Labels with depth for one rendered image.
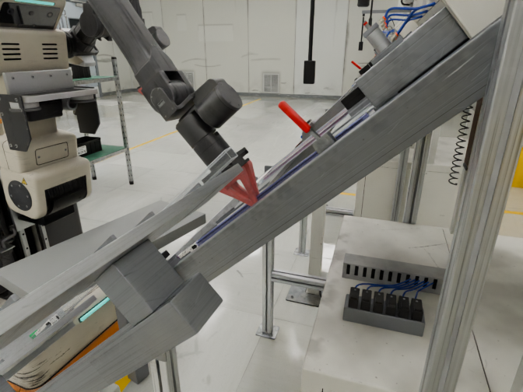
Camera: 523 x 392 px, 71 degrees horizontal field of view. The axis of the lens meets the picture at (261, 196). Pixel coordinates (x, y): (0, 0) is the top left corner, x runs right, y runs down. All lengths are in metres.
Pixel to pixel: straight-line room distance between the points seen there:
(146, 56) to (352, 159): 0.40
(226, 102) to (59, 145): 0.87
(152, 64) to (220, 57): 9.51
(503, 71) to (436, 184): 1.63
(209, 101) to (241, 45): 9.34
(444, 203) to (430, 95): 1.64
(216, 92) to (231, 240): 0.25
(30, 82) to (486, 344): 1.33
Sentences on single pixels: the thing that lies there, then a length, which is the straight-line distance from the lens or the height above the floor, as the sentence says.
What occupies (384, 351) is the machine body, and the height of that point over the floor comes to 0.62.
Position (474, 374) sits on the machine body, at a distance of 0.82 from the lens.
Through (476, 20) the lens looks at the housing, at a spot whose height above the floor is 1.19.
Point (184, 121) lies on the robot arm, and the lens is 0.67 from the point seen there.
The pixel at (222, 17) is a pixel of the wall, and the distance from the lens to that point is 10.18.
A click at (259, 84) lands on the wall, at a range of 9.85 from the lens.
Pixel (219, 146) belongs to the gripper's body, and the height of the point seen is 1.00.
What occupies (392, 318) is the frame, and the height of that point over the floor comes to 0.65.
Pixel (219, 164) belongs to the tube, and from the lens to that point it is 0.34.
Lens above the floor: 1.16
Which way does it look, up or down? 22 degrees down
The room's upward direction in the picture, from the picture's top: straight up
